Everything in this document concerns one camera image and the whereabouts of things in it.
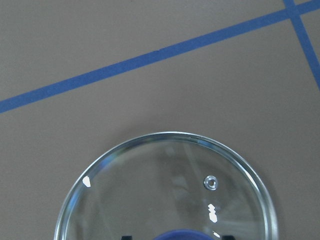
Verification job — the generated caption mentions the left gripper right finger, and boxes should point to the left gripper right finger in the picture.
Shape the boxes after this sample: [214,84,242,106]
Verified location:
[221,235,235,240]

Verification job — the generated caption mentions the glass pot lid blue knob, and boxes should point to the glass pot lid blue knob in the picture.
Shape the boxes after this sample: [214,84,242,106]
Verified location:
[54,131,280,240]

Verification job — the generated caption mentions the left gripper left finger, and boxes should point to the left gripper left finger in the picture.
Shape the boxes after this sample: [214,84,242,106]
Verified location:
[121,235,133,240]

